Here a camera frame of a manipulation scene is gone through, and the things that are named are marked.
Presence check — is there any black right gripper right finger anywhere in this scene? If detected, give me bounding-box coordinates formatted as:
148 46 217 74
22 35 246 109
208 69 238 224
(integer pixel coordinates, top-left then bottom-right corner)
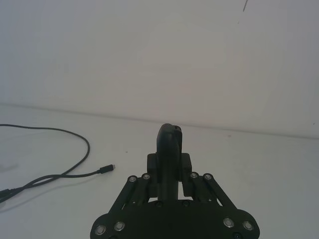
173 124 238 210

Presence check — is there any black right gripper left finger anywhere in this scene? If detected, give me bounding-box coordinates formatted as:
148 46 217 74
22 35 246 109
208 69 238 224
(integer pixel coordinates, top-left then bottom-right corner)
109 123 179 215

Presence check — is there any white table cloth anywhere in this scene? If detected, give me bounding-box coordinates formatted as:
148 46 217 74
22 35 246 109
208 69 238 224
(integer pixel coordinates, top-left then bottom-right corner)
0 103 319 239

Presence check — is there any black looping cable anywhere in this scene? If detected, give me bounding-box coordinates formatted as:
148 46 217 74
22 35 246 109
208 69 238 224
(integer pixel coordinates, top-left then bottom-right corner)
0 123 91 203

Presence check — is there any black cable with small plug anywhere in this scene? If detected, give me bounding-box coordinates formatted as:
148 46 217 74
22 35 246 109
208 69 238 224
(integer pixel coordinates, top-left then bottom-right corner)
0 164 116 197

